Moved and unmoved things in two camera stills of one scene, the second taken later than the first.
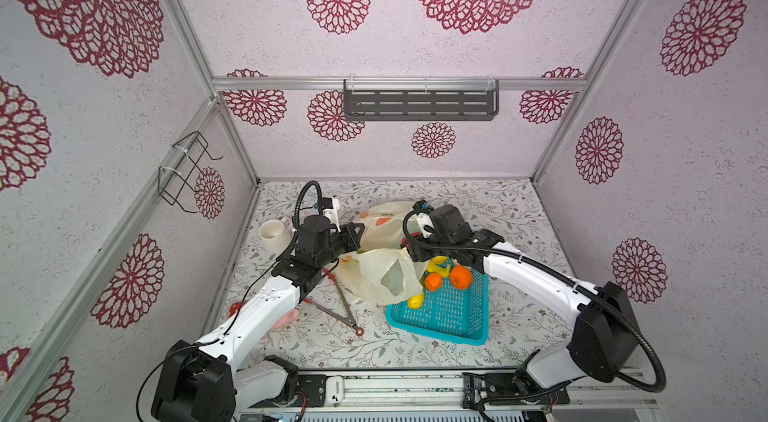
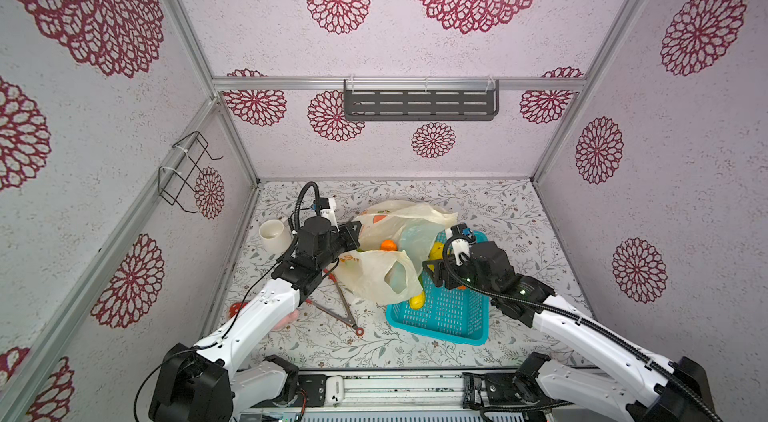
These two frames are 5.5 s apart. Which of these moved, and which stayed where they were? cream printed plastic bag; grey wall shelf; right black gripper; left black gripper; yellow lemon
Moved: right black gripper
Stayed: grey wall shelf; left black gripper; cream printed plastic bag; yellow lemon
